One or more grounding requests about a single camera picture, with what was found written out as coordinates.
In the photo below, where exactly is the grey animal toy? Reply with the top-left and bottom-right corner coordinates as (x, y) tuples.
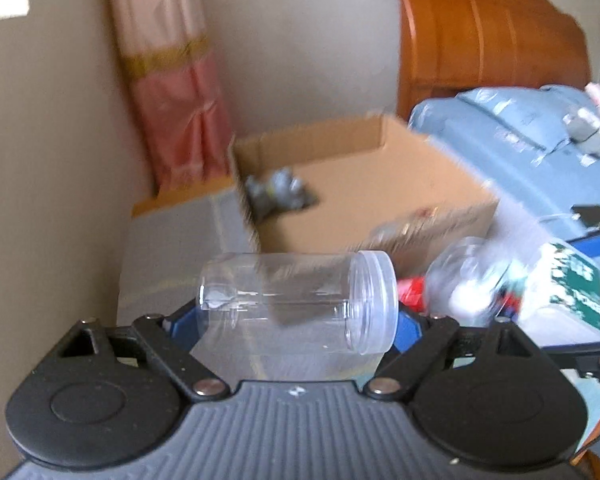
(245, 169), (321, 222)

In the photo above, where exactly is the clear plastic bottle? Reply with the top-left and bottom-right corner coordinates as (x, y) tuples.
(426, 236), (512, 327)

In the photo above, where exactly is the wooden headboard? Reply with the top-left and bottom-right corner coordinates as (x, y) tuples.
(384, 0), (593, 120)

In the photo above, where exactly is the grey checked mat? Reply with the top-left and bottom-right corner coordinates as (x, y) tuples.
(116, 189), (262, 333)

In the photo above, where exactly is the grey object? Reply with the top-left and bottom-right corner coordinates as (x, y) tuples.
(562, 107), (600, 157)

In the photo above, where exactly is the white plastic container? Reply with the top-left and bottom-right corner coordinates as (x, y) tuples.
(524, 241), (600, 347)

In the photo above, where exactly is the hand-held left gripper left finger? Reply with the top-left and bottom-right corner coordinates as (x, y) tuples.
(55, 305), (231, 402)

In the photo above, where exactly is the pink curtain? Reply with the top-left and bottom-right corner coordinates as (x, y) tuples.
(104, 0), (233, 193)

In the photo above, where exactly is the clear plastic jar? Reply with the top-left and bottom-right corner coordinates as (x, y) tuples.
(196, 250), (399, 357)

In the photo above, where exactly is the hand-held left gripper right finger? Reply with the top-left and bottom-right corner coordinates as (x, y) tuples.
(365, 310), (547, 402)

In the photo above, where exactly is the wooden nightstand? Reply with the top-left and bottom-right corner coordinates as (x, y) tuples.
(131, 175), (236, 219)

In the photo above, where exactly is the blue pillow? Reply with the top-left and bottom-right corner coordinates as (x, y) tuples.
(409, 85), (600, 261)

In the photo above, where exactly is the cardboard box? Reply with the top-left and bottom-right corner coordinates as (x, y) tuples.
(228, 114), (501, 281)

